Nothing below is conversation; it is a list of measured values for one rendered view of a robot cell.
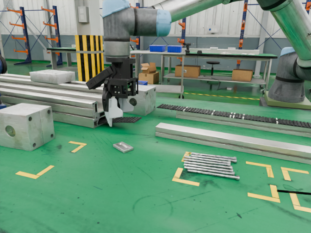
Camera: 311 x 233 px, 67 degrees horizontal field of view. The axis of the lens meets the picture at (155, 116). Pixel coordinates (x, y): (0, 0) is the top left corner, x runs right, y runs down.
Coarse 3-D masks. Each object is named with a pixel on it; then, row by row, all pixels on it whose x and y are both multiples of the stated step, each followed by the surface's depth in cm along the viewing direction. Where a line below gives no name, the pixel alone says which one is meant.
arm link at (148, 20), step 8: (136, 8) 66; (136, 16) 64; (144, 16) 65; (152, 16) 65; (160, 16) 66; (168, 16) 67; (136, 24) 64; (144, 24) 65; (152, 24) 66; (160, 24) 66; (168, 24) 67; (136, 32) 66; (144, 32) 67; (152, 32) 67; (160, 32) 68; (168, 32) 69
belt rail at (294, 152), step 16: (160, 128) 68; (176, 128) 68; (192, 128) 68; (208, 144) 64; (224, 144) 62; (240, 144) 60; (256, 144) 58; (272, 144) 58; (288, 144) 58; (304, 160) 55
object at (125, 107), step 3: (117, 99) 75; (120, 99) 76; (123, 99) 76; (126, 99) 76; (117, 102) 76; (120, 102) 76; (123, 102) 76; (126, 102) 76; (120, 105) 77; (123, 105) 77; (126, 105) 77; (129, 105) 76; (132, 105) 76; (120, 108) 77; (123, 108) 77; (126, 108) 77; (129, 108) 77; (132, 108) 76; (123, 111) 78; (126, 111) 78
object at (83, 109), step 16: (0, 96) 88; (16, 96) 86; (32, 96) 81; (48, 96) 79; (64, 96) 85; (80, 96) 82; (96, 96) 80; (64, 112) 79; (80, 112) 75; (96, 112) 75
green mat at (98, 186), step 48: (48, 144) 63; (96, 144) 63; (144, 144) 64; (192, 144) 64; (0, 192) 43; (48, 192) 43; (96, 192) 44; (144, 192) 44; (192, 192) 44; (240, 192) 44
